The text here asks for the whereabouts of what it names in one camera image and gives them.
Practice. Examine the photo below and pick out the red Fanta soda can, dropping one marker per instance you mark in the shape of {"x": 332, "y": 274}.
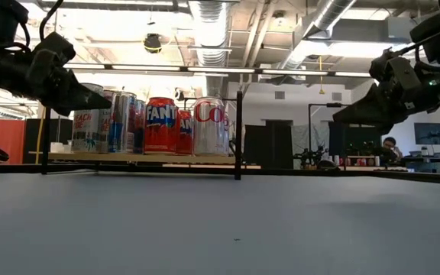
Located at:
{"x": 185, "y": 133}
{"x": 160, "y": 130}

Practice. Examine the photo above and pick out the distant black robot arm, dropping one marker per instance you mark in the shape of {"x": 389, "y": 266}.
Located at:
{"x": 309, "y": 156}

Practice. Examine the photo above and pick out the black partition panel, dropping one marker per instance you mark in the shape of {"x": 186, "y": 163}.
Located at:
{"x": 267, "y": 145}

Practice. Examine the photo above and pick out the wooden tray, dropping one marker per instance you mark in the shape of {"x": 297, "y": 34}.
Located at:
{"x": 147, "y": 157}

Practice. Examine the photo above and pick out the cluttered office desk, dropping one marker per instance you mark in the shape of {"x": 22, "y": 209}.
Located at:
{"x": 426, "y": 164}

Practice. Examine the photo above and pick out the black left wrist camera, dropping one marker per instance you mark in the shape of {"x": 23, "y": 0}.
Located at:
{"x": 54, "y": 46}

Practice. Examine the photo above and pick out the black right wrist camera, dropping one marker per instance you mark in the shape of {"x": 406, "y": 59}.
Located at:
{"x": 399, "y": 72}

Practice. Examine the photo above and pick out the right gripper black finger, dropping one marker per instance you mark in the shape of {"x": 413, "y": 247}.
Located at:
{"x": 369, "y": 112}

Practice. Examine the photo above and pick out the dark rounded desk object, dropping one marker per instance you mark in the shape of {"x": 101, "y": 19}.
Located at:
{"x": 327, "y": 164}

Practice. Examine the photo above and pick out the grey hanging cloth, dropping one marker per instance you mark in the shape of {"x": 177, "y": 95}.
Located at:
{"x": 304, "y": 137}

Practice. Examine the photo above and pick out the person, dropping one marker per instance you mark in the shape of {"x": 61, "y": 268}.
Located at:
{"x": 390, "y": 144}

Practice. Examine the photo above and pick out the yellow hanging pendant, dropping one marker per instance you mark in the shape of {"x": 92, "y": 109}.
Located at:
{"x": 321, "y": 89}

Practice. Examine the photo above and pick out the black cabinet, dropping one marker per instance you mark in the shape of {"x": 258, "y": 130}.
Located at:
{"x": 59, "y": 131}

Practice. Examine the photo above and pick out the black ceiling dome device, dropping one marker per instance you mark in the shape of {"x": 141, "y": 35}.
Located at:
{"x": 152, "y": 43}
{"x": 180, "y": 94}

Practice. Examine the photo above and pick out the silver ventilation duct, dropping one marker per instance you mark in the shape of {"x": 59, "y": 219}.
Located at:
{"x": 208, "y": 30}
{"x": 319, "y": 26}

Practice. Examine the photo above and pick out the grey wall vent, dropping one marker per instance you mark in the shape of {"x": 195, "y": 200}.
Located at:
{"x": 279, "y": 95}
{"x": 336, "y": 96}

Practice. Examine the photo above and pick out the orange panel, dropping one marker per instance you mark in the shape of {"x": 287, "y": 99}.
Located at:
{"x": 4, "y": 139}

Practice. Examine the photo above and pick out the blue silver Red Bull can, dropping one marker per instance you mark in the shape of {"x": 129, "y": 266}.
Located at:
{"x": 140, "y": 130}
{"x": 120, "y": 126}

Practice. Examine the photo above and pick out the dark computer monitor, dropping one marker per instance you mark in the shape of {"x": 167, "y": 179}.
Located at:
{"x": 431, "y": 133}

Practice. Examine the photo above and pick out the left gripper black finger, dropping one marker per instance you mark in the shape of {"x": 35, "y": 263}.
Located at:
{"x": 82, "y": 101}

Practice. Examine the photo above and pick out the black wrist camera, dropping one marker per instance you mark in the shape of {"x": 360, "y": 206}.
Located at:
{"x": 54, "y": 46}
{"x": 399, "y": 72}

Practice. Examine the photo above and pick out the small red can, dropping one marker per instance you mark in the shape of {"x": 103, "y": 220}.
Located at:
{"x": 348, "y": 161}
{"x": 362, "y": 162}

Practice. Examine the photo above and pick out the white Celsius energy drink can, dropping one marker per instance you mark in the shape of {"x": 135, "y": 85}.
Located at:
{"x": 86, "y": 131}
{"x": 103, "y": 130}

